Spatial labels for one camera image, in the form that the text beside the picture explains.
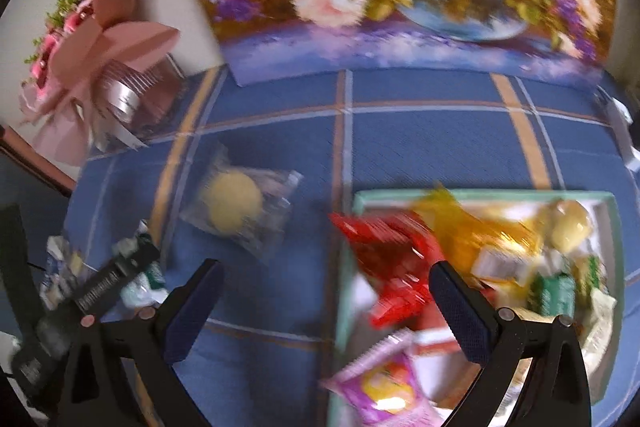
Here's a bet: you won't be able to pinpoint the cream white snack pack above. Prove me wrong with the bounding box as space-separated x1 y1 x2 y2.
580 288 617 377

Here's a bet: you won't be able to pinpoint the dark green snack pack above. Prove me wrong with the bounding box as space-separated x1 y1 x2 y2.
527 273 576 317

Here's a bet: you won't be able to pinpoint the green white cookie pack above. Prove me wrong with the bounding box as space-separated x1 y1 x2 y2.
573 255 606 307

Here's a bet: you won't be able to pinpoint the purple snack pack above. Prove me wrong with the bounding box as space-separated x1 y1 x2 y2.
322 329 444 426

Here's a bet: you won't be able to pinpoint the small red snack pack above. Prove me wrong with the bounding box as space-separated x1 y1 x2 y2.
330 210 444 329

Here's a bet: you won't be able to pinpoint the blue white crumpled wrappers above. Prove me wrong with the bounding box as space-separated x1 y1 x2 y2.
39 236 86 310

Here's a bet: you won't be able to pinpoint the grey green snack pack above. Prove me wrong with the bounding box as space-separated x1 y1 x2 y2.
112 220 169 310

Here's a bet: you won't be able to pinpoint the dark red box pack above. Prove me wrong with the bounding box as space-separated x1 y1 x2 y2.
411 303 460 355

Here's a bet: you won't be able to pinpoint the white tray with teal rim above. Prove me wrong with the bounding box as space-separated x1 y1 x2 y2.
334 188 624 404

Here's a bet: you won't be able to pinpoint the yellow wrapped pastry pack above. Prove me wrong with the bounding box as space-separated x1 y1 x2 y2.
410 187 542 284

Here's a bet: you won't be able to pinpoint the pale yellow wrapped ball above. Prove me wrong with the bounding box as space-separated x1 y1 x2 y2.
548 199 592 255

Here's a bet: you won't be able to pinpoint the blue plaid tablecloth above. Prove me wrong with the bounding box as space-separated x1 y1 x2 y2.
64 69 639 426

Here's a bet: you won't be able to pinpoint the clear wrapped round pastry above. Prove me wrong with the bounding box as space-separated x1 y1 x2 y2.
180 143 303 261

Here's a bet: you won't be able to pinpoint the pink flower bouquet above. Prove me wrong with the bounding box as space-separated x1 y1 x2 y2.
20 0 183 167

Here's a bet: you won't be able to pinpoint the white power strip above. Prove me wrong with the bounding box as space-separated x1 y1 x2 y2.
597 87 639 173

